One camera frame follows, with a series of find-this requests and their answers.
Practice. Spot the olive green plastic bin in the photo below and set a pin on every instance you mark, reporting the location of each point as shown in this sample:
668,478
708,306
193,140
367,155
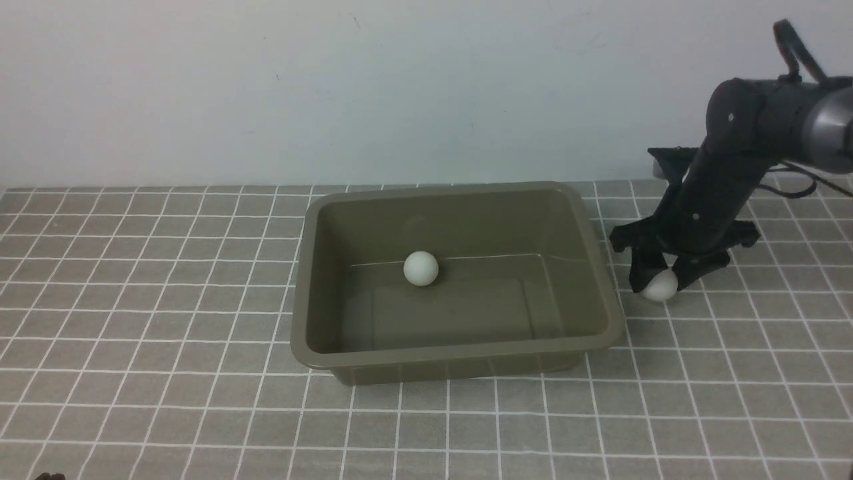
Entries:
523,287

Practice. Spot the grey checkered tablecloth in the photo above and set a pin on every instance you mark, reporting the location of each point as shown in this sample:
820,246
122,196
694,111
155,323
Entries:
146,335

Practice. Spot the white ping-pong ball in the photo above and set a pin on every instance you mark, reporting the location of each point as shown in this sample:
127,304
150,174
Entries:
662,287
421,268

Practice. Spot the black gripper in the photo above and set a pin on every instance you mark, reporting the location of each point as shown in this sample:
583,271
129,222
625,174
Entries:
696,219

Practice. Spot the small black object bottom left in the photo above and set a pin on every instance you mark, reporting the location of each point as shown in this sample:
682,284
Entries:
51,476

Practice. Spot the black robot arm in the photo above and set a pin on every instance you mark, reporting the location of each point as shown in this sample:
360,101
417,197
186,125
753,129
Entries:
751,127

